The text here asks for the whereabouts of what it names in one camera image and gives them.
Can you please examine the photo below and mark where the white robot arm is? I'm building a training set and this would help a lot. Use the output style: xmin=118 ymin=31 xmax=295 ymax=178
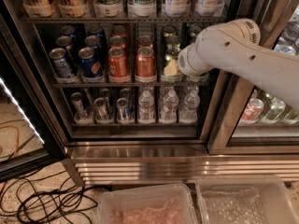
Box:
xmin=164 ymin=19 xmax=299 ymax=109

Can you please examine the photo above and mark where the second row green can left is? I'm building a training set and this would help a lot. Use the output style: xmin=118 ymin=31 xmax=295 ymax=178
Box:
xmin=165 ymin=35 xmax=180 ymax=49

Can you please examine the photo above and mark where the front right orange can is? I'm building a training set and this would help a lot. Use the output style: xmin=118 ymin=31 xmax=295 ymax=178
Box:
xmin=135 ymin=47 xmax=156 ymax=82

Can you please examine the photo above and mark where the second row orange can right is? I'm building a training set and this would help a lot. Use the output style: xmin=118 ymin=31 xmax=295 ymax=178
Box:
xmin=137 ymin=35 xmax=153 ymax=48

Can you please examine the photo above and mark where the second row orange can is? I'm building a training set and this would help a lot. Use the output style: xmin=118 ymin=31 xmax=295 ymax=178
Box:
xmin=137 ymin=35 xmax=153 ymax=48
xmin=108 ymin=35 xmax=126 ymax=49

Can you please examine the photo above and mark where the front left orange can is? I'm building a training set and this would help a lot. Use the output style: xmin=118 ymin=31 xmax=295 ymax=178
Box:
xmin=108 ymin=47 xmax=130 ymax=83

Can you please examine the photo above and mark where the second row orange can left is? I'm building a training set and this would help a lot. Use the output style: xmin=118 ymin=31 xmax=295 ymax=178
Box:
xmin=108 ymin=35 xmax=126 ymax=49

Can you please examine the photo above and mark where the bottom right slim can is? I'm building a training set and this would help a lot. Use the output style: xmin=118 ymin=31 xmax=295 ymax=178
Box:
xmin=117 ymin=98 xmax=134 ymax=124

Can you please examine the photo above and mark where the top green-white tall can right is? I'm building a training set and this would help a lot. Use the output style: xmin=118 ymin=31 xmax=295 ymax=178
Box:
xmin=127 ymin=0 xmax=156 ymax=17

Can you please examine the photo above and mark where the green-white tall can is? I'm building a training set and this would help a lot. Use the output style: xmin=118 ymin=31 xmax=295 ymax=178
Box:
xmin=94 ymin=0 xmax=121 ymax=17
xmin=127 ymin=0 xmax=156 ymax=17

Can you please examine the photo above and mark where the front blue Pepsi can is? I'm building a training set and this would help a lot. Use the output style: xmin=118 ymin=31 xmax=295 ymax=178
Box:
xmin=78 ymin=47 xmax=103 ymax=78

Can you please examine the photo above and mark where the bottom middle slim can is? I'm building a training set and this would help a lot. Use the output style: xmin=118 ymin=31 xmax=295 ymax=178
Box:
xmin=93 ymin=97 xmax=112 ymax=123

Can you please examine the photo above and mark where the second row Pepsi can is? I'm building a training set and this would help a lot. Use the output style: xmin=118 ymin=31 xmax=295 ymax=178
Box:
xmin=85 ymin=35 xmax=103 ymax=50

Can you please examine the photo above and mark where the orange can behind glass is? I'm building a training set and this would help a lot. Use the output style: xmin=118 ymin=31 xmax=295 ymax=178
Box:
xmin=241 ymin=98 xmax=263 ymax=122

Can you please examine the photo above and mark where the sliding glass fridge door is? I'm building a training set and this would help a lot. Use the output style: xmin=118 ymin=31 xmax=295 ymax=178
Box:
xmin=207 ymin=0 xmax=299 ymax=154

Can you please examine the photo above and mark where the top green-white tall can left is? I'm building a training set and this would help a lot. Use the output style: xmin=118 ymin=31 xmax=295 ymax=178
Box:
xmin=94 ymin=0 xmax=121 ymax=17

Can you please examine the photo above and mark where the second row diet can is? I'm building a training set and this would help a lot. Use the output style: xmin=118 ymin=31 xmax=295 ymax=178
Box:
xmin=56 ymin=35 xmax=74 ymax=52

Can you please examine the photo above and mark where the front silver-blue diet can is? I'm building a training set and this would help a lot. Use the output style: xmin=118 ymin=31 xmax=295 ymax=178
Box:
xmin=49 ymin=48 xmax=76 ymax=83

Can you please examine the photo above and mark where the fridge bottom grille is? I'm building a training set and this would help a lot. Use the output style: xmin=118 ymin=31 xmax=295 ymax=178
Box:
xmin=70 ymin=145 xmax=299 ymax=185

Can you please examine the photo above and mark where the top yellow tall can left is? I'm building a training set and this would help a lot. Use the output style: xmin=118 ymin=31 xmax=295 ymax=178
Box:
xmin=24 ymin=0 xmax=52 ymax=17

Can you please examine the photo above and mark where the open fridge door left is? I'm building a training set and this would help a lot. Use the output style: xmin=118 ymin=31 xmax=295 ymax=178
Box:
xmin=0 ymin=17 xmax=64 ymax=182

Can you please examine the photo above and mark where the left water bottle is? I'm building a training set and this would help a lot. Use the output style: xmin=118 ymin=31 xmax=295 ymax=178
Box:
xmin=138 ymin=90 xmax=155 ymax=124

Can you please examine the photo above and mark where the water bottle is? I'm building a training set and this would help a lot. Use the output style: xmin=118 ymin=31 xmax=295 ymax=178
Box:
xmin=159 ymin=90 xmax=178 ymax=124
xmin=179 ymin=90 xmax=200 ymax=124
xmin=138 ymin=90 xmax=155 ymax=124

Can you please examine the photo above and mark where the middle water bottle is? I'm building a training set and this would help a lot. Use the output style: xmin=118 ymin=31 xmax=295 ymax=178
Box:
xmin=159 ymin=90 xmax=178 ymax=124

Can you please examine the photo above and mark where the right water bottle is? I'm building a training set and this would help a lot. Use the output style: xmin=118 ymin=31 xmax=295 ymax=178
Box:
xmin=179 ymin=90 xmax=200 ymax=124

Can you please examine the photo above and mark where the left clear plastic bin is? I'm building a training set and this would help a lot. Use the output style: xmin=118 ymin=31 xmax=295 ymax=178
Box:
xmin=97 ymin=184 xmax=198 ymax=224

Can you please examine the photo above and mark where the clear plastic bin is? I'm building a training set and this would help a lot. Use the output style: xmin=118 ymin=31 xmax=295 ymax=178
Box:
xmin=97 ymin=184 xmax=198 ymax=224
xmin=195 ymin=175 xmax=299 ymax=224

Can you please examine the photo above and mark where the right clear plastic bin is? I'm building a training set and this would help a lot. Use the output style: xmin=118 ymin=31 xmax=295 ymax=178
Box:
xmin=195 ymin=175 xmax=299 ymax=224

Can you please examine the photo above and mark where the black cable on floor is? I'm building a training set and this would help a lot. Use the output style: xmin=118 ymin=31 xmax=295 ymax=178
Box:
xmin=0 ymin=165 xmax=104 ymax=224

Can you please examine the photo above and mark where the orange cable on floor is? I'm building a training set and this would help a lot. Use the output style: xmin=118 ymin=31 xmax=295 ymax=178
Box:
xmin=0 ymin=124 xmax=21 ymax=161

